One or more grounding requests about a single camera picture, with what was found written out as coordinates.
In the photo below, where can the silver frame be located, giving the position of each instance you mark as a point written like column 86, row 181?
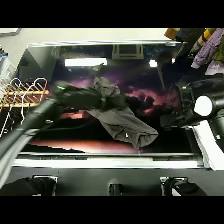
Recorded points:
column 100, row 163

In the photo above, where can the grey garment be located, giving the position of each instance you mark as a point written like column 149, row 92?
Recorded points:
column 123, row 123

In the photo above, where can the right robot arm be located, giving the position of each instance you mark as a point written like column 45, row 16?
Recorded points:
column 186, row 100

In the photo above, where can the white clothes hanger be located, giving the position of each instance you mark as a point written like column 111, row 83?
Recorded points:
column 30, row 87

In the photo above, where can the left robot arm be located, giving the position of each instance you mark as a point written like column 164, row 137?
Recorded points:
column 36, row 116

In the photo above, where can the purple garment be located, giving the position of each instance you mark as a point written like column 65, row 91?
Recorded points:
column 208, row 50

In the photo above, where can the heap of clothes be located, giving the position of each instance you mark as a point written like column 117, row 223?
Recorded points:
column 186, row 33

